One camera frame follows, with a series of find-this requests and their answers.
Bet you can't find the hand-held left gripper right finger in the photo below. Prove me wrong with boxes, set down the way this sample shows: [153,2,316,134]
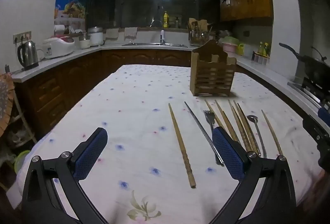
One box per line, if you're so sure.
[207,126,297,224]

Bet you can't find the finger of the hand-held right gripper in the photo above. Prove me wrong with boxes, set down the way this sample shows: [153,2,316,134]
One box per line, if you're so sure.
[318,102,330,120]

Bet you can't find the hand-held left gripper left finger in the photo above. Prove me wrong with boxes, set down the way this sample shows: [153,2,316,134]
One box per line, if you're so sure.
[21,127,109,224]

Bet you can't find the metal fork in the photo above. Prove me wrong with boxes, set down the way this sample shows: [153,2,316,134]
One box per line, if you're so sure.
[204,110,216,134]

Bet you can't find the metal chopstick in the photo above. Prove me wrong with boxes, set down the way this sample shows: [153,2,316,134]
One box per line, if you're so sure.
[184,101,225,166]

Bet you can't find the metal spoon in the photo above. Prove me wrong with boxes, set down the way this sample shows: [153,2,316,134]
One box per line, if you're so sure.
[247,115,268,159]

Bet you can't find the long wooden chopstick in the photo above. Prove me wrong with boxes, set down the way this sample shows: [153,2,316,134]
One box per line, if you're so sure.
[168,103,196,188]

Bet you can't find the wooden utensil holder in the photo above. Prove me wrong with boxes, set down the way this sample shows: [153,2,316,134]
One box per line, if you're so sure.
[190,40,237,97]

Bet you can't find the steel gas stove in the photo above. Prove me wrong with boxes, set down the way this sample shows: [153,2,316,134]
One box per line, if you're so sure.
[287,77,325,108]

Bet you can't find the green plastic bowl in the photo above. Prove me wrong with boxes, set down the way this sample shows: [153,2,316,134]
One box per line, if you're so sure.
[14,150,31,173]

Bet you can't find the wooden lower cabinets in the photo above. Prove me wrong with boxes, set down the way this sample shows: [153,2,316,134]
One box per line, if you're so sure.
[13,48,310,137]

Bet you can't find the seasoning jar rack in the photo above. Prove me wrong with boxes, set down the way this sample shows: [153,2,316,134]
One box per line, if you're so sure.
[253,51,271,65]

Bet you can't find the pink container with green lid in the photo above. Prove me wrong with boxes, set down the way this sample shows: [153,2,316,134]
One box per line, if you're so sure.
[222,36,239,53]

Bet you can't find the glass jar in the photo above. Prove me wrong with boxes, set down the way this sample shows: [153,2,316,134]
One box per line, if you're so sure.
[79,33,91,50]

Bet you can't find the white and red rice cooker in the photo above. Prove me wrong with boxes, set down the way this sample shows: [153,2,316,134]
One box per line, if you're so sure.
[42,36,76,60]

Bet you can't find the steel electric kettle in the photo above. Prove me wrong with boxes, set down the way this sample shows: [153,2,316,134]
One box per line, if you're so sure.
[17,41,40,71]

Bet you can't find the white pot with metal lid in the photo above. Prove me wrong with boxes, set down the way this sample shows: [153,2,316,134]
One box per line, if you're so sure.
[88,26,104,47]

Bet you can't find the utensil drying rack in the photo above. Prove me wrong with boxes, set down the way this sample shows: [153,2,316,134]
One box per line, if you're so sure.
[188,18,213,45]

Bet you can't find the beige dish towel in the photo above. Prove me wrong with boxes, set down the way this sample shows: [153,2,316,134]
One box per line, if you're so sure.
[124,27,138,40]
[106,28,119,40]

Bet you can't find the kitchen faucet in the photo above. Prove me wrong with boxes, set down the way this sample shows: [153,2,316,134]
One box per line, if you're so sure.
[150,19,166,45]

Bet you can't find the black wok with blue handle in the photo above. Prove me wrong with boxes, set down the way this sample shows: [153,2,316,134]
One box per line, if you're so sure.
[279,42,330,80]

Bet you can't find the wall power outlet strip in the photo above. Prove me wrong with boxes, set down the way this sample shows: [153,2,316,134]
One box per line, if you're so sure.
[13,31,32,43]

